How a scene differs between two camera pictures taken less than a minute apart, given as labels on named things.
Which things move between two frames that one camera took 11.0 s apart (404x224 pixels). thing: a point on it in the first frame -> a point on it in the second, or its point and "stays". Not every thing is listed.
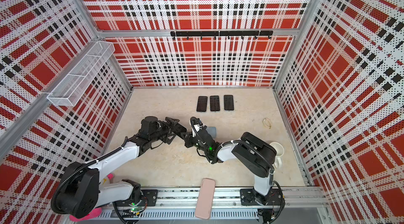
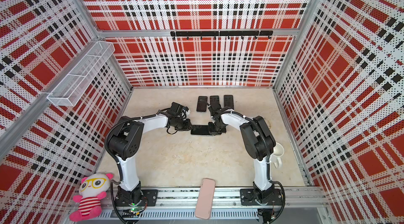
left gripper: x=167 y=126 -> x=187 y=127
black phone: x=202 y=103 stays
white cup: x=280 y=152 stays
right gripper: x=189 y=140 -> x=213 y=132
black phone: x=214 y=103 stays
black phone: x=228 y=102 stays
